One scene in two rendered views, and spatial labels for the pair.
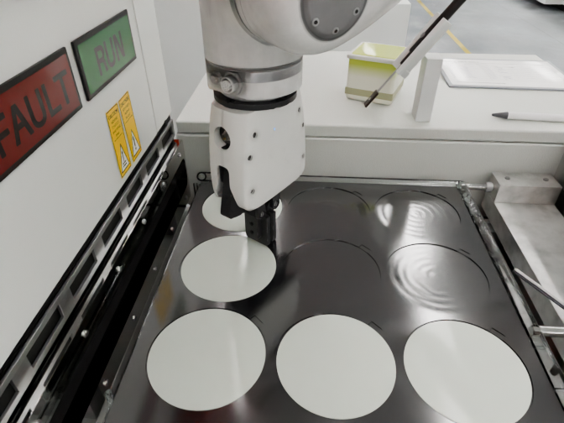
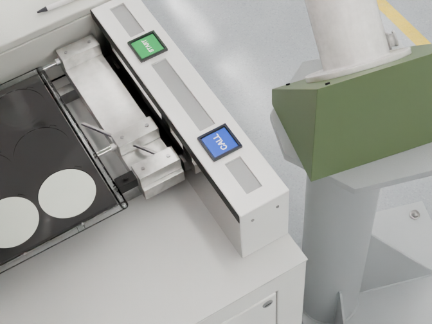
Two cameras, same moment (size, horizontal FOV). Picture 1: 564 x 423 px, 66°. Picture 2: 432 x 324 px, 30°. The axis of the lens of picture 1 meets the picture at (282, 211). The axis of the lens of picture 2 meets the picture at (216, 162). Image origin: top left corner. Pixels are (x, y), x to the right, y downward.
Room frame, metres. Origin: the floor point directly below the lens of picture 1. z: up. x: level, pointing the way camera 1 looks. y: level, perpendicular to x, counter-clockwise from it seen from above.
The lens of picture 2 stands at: (-0.59, 0.00, 2.05)
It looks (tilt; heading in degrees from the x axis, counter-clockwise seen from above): 55 degrees down; 331
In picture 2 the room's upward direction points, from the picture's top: 6 degrees counter-clockwise
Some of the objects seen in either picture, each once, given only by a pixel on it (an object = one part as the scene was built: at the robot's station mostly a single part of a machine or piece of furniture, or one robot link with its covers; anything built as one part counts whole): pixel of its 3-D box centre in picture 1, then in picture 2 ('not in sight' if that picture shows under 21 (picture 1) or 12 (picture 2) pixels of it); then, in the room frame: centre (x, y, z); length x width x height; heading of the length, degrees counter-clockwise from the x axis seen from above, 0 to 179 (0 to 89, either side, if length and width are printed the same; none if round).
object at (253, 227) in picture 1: (250, 221); not in sight; (0.36, 0.03, 0.93); 0.03 x 0.03 x 0.07; 54
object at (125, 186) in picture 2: not in sight; (126, 181); (0.17, -0.25, 0.90); 0.04 x 0.02 x 0.03; 86
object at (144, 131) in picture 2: not in sight; (135, 135); (0.25, -0.31, 0.89); 0.08 x 0.03 x 0.03; 86
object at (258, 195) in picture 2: not in sight; (184, 116); (0.23, -0.41, 0.89); 0.55 x 0.09 x 0.14; 176
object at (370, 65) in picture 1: (376, 73); not in sight; (0.64, -0.14, 1.00); 0.07 x 0.07 x 0.07; 65
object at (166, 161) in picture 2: not in sight; (156, 166); (0.17, -0.31, 0.89); 0.08 x 0.03 x 0.03; 86
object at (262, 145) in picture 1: (257, 136); not in sight; (0.38, 0.02, 1.03); 0.10 x 0.07 x 0.11; 144
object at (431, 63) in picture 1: (417, 69); not in sight; (0.56, -0.18, 1.03); 0.06 x 0.04 x 0.13; 86
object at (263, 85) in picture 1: (253, 72); not in sight; (0.38, 0.03, 1.09); 0.09 x 0.08 x 0.03; 144
